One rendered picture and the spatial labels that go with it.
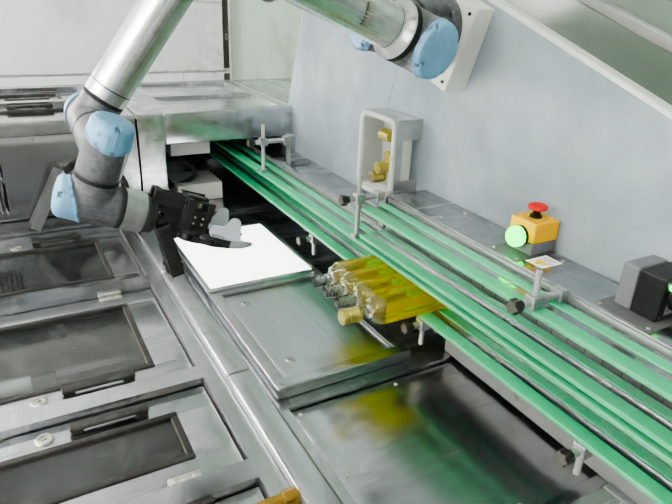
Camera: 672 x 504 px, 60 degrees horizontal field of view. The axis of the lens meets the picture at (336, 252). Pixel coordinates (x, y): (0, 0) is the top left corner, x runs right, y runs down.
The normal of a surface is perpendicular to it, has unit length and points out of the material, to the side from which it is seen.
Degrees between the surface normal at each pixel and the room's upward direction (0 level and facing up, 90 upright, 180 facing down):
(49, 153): 90
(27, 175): 90
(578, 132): 0
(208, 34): 90
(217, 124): 90
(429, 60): 99
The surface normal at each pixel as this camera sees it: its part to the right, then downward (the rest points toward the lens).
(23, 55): 0.48, 0.38
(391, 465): 0.04, -0.91
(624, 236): -0.87, 0.16
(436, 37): 0.59, 0.56
